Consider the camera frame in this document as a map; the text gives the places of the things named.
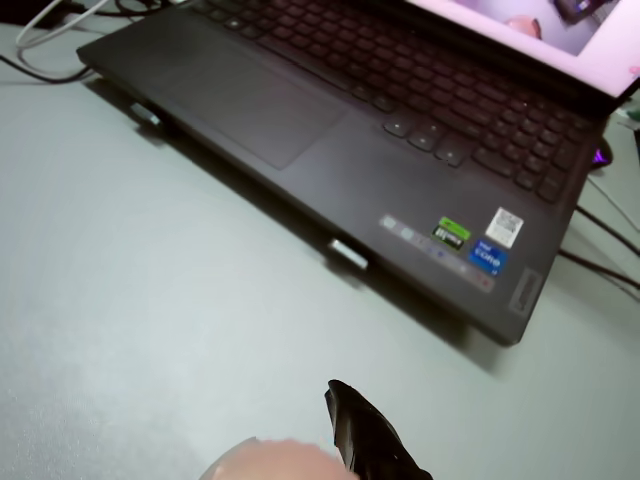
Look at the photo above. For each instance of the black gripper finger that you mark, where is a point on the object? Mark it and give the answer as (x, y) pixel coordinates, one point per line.
(365, 440)

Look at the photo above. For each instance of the black mouse purple light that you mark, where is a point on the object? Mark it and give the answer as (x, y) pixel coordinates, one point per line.
(602, 150)

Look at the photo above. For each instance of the silver laptop stand foot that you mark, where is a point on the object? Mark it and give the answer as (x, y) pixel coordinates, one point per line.
(347, 252)
(145, 112)

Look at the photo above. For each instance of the dark grey laptop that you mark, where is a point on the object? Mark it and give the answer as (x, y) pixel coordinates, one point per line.
(350, 150)

